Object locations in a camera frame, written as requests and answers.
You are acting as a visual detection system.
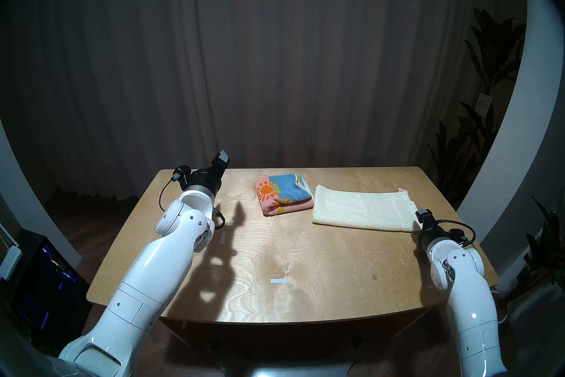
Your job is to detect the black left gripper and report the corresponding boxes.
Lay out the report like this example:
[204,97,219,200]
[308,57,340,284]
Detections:
[189,150,230,195]

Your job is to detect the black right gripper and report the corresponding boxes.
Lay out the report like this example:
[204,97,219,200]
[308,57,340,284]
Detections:
[415,209,447,249]

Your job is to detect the cream dotted towel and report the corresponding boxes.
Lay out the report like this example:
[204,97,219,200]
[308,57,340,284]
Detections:
[312,185,422,233]

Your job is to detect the colourful sun print towel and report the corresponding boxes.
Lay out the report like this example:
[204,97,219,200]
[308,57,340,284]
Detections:
[255,174,315,217]

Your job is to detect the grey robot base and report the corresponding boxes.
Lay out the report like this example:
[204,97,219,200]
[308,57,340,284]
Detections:
[216,358,354,377]

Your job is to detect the beige pleated curtain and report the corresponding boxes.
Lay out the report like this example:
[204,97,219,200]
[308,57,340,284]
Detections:
[9,0,499,200]

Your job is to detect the small dark potted plant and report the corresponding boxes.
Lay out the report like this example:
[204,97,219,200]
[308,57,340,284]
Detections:
[508,197,565,301]

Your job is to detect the tall dark leafy plant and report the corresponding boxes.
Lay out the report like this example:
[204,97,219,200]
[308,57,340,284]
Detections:
[426,7,528,209]

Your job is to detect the black computer tower RGB lights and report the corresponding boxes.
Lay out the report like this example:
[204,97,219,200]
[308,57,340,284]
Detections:
[9,230,91,337]

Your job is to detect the white box device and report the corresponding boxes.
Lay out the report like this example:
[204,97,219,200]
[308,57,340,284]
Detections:
[0,224,23,280]

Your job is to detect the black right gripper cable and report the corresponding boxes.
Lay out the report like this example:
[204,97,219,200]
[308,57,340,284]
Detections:
[443,219,477,247]

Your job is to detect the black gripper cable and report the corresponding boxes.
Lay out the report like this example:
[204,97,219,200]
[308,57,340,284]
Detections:
[158,165,226,229]
[443,219,477,247]

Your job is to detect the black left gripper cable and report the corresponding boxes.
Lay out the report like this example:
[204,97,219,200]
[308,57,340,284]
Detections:
[158,165,226,229]

